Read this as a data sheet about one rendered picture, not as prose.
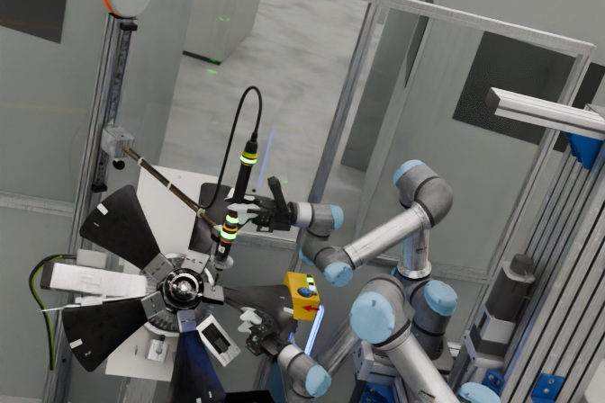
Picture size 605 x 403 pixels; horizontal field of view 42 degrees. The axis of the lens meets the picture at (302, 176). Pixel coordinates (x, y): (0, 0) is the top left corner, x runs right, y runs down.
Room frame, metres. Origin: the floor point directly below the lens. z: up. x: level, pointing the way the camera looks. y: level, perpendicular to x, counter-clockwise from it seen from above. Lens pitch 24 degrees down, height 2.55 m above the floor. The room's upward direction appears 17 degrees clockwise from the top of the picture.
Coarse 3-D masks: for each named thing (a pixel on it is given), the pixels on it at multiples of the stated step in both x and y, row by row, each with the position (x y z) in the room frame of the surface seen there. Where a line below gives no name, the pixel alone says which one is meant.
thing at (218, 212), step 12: (204, 192) 2.25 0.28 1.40; (228, 192) 2.24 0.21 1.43; (204, 204) 2.22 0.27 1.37; (216, 204) 2.21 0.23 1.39; (228, 204) 2.20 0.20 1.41; (216, 216) 2.18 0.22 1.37; (204, 228) 2.15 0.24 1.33; (192, 240) 2.14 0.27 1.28; (204, 240) 2.12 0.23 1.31; (204, 252) 2.09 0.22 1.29
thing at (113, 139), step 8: (104, 128) 2.46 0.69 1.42; (112, 128) 2.47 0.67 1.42; (120, 128) 2.49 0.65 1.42; (104, 136) 2.43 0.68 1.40; (112, 136) 2.41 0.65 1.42; (120, 136) 2.42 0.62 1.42; (128, 136) 2.44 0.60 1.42; (104, 144) 2.43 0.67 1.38; (112, 144) 2.40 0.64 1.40; (120, 144) 2.40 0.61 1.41; (128, 144) 2.42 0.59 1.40; (112, 152) 2.40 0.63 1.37; (120, 152) 2.40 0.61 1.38
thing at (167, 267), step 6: (156, 258) 2.03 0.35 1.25; (162, 258) 2.03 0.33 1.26; (150, 264) 2.03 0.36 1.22; (156, 264) 2.03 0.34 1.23; (162, 264) 2.03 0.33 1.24; (168, 264) 2.02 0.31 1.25; (150, 270) 2.04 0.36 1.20; (162, 270) 2.03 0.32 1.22; (168, 270) 2.02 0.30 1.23; (156, 276) 2.03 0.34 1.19; (162, 276) 2.03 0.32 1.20
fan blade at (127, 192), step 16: (128, 192) 2.08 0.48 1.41; (96, 208) 2.06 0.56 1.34; (112, 208) 2.06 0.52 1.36; (128, 208) 2.06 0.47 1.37; (112, 224) 2.05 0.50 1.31; (128, 224) 2.05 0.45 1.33; (144, 224) 2.05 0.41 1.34; (96, 240) 2.05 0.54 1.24; (112, 240) 2.05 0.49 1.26; (128, 240) 2.04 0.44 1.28; (144, 240) 2.03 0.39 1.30; (128, 256) 2.04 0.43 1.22; (144, 256) 2.03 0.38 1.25
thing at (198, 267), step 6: (192, 252) 2.11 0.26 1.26; (198, 252) 2.10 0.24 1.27; (192, 258) 2.09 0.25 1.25; (198, 258) 2.08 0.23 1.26; (204, 258) 2.07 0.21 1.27; (186, 264) 2.08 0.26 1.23; (192, 264) 2.07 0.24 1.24; (198, 264) 2.06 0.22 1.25; (204, 264) 2.06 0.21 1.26; (198, 270) 2.05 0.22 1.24
